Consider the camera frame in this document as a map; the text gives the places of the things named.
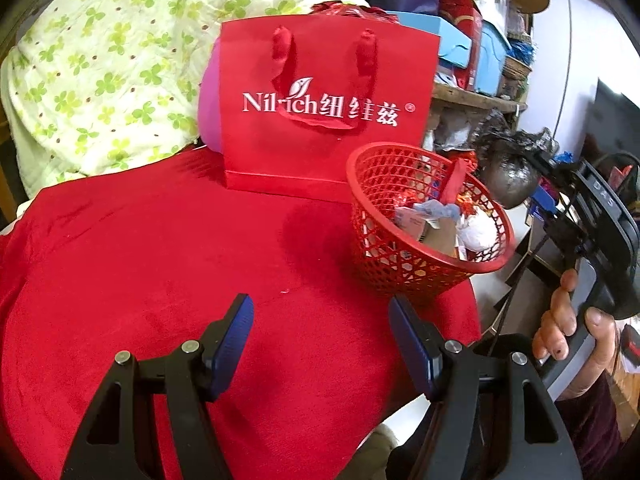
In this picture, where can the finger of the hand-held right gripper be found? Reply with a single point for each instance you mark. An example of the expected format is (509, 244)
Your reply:
(545, 202)

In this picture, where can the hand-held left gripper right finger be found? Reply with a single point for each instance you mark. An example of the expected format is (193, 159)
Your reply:
(412, 345)

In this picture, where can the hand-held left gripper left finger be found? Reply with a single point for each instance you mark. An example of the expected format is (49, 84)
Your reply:
(232, 345)

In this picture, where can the white tissue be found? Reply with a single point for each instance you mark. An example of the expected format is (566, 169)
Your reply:
(477, 232)

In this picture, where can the red foil wrapper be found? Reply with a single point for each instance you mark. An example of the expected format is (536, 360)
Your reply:
(467, 202)

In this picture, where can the red plastic mesh basket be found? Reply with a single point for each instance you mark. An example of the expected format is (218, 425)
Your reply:
(380, 255)

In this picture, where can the person's right forearm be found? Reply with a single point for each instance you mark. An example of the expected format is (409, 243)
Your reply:
(590, 435)

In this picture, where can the person's right hand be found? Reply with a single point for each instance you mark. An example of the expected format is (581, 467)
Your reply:
(602, 350)

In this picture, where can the black plastic bag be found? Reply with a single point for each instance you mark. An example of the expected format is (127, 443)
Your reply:
(510, 180)

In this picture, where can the black screen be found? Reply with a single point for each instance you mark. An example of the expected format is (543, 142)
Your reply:
(620, 110)

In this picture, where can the person's leg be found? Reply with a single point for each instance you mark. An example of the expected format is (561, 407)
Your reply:
(380, 455)

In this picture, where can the red velvet cloth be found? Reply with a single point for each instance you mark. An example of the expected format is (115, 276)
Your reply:
(150, 260)

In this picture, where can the wooden shelf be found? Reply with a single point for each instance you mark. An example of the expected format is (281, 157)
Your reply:
(475, 102)

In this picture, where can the blue plastic crate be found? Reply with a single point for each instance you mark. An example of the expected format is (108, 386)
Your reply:
(492, 55)

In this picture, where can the light blue cardboard box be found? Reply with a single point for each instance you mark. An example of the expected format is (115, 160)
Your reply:
(450, 40)

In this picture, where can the red paper gift bag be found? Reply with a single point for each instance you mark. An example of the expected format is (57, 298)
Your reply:
(325, 160)

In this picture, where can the red gift box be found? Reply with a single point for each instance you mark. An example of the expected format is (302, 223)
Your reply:
(457, 0)

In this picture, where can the purple pink cushion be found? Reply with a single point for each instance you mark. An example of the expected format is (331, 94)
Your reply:
(210, 110)

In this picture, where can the crumpled red plastic bag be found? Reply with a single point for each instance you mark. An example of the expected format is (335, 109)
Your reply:
(350, 12)

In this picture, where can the green clover print quilt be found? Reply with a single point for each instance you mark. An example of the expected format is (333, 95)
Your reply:
(100, 60)

